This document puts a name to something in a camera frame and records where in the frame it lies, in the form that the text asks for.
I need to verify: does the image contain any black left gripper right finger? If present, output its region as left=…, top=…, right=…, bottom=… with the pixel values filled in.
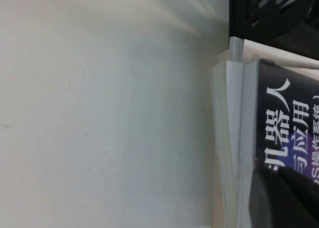
left=274, top=184, right=319, bottom=221

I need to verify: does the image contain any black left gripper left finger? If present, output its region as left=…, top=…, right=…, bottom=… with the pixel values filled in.
left=248, top=184, right=319, bottom=228

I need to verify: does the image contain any navy robot book orange swoosh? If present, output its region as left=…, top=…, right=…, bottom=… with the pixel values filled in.
left=225, top=58, right=319, bottom=228

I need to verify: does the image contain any white book with dark panel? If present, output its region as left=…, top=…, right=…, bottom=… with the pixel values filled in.
left=218, top=37, right=319, bottom=71

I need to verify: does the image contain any black mesh book stand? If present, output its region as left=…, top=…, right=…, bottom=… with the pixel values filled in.
left=228, top=0, right=319, bottom=64

